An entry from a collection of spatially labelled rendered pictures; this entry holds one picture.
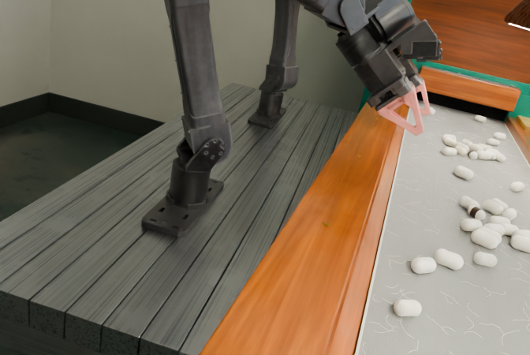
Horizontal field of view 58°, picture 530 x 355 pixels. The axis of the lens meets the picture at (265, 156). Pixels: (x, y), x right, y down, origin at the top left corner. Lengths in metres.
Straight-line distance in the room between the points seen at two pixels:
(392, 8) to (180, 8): 0.34
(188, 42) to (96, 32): 2.28
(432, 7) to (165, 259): 1.25
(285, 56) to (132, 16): 1.67
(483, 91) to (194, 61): 1.11
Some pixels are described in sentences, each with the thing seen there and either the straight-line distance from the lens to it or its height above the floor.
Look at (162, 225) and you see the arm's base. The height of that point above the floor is 0.68.
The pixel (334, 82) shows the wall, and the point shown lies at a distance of 2.53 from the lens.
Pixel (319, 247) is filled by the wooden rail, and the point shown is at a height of 0.76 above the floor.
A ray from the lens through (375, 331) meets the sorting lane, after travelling 0.52.
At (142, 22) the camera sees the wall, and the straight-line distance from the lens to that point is 2.80.
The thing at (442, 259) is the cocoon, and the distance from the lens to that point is 0.67.
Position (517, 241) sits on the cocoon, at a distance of 0.80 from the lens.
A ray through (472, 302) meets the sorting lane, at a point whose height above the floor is 0.74.
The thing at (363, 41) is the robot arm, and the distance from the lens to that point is 0.79.
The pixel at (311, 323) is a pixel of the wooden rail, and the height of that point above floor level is 0.76.
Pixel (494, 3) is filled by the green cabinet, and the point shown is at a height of 1.08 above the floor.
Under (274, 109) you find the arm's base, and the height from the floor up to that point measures 0.70.
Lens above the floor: 1.06
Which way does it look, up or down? 21 degrees down
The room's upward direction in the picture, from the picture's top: 11 degrees clockwise
